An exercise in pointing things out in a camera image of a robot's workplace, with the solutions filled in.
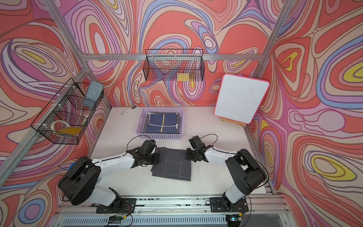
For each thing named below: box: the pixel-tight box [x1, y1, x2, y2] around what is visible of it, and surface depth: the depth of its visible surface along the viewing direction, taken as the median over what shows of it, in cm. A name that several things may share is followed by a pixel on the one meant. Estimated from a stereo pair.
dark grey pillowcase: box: [151, 146, 191, 182], surface depth 88 cm
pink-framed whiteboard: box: [213, 73, 270, 125], surface depth 93 cm
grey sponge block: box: [85, 80, 104, 103], surface depth 83 cm
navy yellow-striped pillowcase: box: [146, 112, 179, 133], surface depth 107 cm
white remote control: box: [120, 104, 140, 117], surface depth 118 cm
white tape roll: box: [51, 120, 71, 132], surface depth 69 cm
